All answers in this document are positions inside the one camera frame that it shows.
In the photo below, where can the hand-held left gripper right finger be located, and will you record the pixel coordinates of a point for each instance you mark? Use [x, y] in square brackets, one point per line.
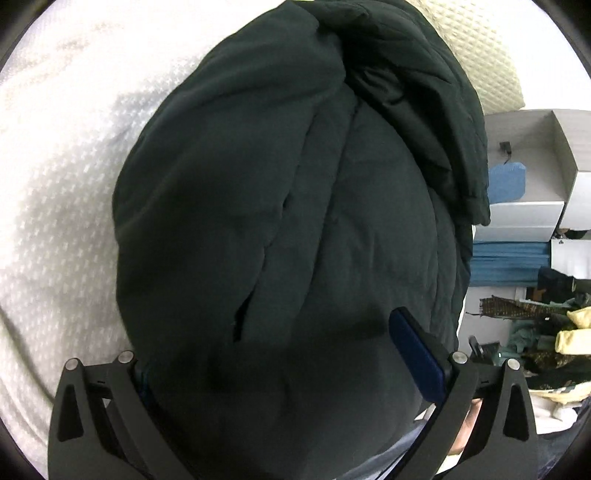
[418, 355]

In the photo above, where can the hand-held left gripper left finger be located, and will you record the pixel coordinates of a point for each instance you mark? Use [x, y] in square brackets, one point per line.
[115, 383]

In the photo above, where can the black puffer jacket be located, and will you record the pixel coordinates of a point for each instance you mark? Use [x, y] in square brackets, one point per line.
[277, 230]

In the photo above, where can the patterned hanging garment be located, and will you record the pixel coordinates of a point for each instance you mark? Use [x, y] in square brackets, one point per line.
[508, 307]

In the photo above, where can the green garment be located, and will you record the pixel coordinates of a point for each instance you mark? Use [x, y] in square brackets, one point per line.
[526, 341]

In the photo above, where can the blue curtain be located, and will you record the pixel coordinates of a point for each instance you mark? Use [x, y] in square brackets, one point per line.
[508, 263]

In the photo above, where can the yellow garment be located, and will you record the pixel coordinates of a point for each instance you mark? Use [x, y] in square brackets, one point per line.
[575, 334]

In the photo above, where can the blue cloth on cabinet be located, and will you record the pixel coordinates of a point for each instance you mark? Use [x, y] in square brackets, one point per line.
[508, 182]

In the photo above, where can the grey bed sheet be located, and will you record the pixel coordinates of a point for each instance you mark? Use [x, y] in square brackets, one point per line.
[60, 184]

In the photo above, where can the black charger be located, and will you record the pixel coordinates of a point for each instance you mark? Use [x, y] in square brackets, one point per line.
[505, 148]

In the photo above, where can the grey white wardrobe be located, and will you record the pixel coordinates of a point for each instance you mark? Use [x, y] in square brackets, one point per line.
[521, 134]

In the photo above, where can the cream quilted pillow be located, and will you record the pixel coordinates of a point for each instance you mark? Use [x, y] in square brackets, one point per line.
[475, 50]

